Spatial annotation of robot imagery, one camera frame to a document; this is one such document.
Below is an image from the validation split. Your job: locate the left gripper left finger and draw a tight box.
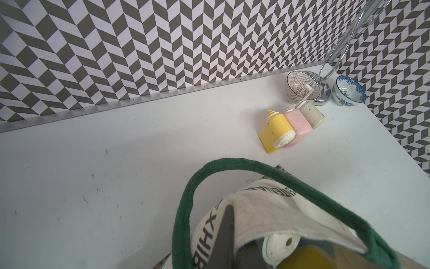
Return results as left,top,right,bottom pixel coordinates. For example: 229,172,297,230
205,205,235,269

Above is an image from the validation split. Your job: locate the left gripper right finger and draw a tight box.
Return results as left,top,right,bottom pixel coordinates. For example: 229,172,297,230
236,241,267,269

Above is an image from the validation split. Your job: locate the yellow round pencil sharpener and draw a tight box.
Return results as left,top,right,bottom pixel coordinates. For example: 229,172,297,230
277,245,337,269

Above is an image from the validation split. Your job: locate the cream canvas tote bag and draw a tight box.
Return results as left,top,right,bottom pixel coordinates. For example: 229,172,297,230
163,158,421,269

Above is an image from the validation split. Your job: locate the yellow block pencil sharpener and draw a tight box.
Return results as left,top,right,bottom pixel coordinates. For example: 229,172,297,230
259,110,296,154

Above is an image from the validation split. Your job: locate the pink rounded pencil sharpener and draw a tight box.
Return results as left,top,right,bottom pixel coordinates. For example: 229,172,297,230
283,109,312,149

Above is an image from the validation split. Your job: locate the white cartoon pencil sharpener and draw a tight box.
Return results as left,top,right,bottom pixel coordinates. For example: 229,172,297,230
295,84,325,130

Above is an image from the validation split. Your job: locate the mint green pencil sharpener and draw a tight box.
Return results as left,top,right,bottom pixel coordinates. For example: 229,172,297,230
262,234,301,269

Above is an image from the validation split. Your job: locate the pink ribbed bowl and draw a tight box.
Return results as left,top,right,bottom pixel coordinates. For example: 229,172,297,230
286,71,320,104

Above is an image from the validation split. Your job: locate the blue white patterned bowl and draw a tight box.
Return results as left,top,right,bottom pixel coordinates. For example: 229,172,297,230
333,76,367,106

